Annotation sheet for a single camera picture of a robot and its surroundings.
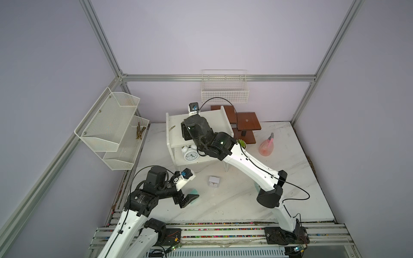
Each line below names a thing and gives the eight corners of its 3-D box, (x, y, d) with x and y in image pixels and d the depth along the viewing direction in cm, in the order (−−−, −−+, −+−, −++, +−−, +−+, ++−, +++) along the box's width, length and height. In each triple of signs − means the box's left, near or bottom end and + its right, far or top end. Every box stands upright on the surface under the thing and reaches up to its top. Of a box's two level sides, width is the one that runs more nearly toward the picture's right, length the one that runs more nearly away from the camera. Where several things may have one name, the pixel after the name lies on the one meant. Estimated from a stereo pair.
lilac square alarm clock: (208, 187, 91) (208, 184, 87) (209, 179, 94) (208, 176, 91) (219, 187, 91) (219, 184, 87) (219, 179, 94) (219, 176, 91)
